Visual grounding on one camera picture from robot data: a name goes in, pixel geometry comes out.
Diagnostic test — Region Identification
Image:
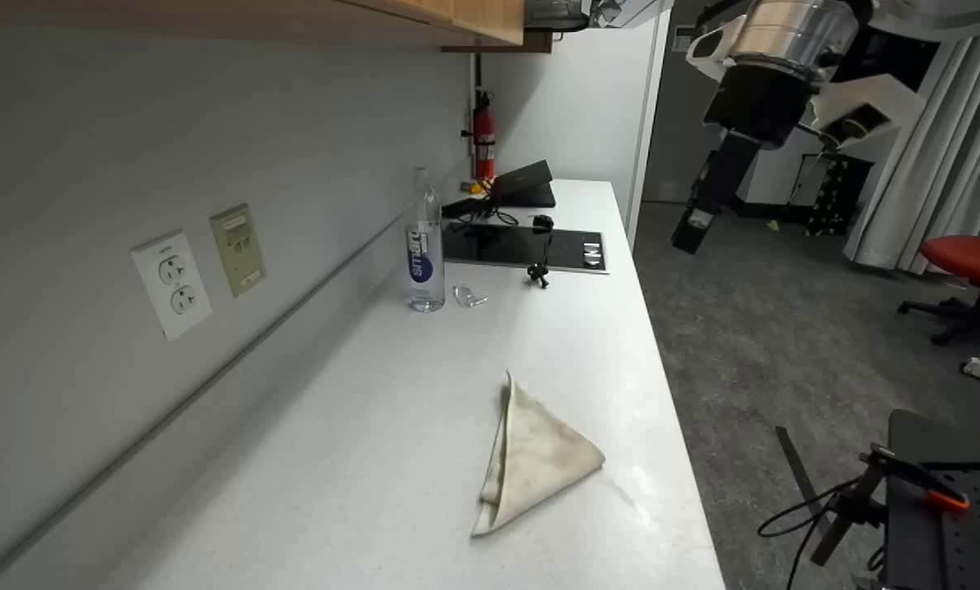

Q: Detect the white curtain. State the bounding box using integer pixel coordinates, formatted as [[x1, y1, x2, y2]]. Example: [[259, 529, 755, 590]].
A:
[[842, 21, 980, 277]]

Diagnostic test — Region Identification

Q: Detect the beige wall plate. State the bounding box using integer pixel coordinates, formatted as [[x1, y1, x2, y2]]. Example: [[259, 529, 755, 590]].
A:
[[206, 201, 270, 303]]

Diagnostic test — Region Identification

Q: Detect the beige cloth towel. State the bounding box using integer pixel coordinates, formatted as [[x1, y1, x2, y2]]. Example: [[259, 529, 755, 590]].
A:
[[468, 372, 609, 542]]

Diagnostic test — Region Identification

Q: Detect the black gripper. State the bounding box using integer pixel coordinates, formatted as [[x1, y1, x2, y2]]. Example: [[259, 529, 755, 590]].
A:
[[668, 62, 823, 257]]

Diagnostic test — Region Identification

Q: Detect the red fire extinguisher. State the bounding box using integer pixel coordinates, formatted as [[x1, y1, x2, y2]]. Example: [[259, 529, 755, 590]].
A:
[[461, 53, 500, 192]]

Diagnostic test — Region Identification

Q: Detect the black glass cooktop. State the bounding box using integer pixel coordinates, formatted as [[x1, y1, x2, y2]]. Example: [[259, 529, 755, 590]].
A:
[[439, 220, 611, 277]]

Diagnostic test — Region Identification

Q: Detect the white power outlet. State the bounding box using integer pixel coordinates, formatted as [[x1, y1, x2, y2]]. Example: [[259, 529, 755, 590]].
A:
[[126, 227, 216, 345]]

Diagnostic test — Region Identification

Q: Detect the red office chair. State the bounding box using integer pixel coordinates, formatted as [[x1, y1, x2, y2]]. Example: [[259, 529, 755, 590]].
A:
[[894, 193, 980, 350]]

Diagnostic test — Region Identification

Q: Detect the gray door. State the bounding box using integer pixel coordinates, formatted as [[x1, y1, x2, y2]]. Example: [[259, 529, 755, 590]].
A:
[[639, 0, 732, 209]]

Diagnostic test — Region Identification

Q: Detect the clear plastic wrapper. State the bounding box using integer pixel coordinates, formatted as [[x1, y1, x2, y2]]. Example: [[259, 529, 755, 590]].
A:
[[450, 282, 490, 312]]

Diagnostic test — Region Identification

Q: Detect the wooden wall cabinet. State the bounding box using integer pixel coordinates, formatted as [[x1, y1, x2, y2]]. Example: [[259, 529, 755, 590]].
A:
[[0, 0, 557, 57]]

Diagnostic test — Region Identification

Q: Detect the clear bottle with blue label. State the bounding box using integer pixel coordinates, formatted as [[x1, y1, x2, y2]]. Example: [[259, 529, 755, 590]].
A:
[[403, 165, 450, 315]]

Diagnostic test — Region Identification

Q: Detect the orange-handled black clamp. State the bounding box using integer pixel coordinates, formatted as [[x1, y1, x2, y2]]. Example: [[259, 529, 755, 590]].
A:
[[858, 441, 975, 522]]

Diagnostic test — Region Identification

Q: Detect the thin black floor cable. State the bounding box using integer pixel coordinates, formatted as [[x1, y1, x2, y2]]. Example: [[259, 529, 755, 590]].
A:
[[755, 475, 842, 590]]

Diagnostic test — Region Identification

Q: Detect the black clamp stand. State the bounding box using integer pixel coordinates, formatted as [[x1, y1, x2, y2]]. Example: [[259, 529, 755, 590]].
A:
[[809, 464, 890, 571]]

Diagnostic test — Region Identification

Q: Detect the steel range hood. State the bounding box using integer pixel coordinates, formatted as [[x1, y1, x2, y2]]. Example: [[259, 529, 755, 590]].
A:
[[523, 0, 672, 33]]

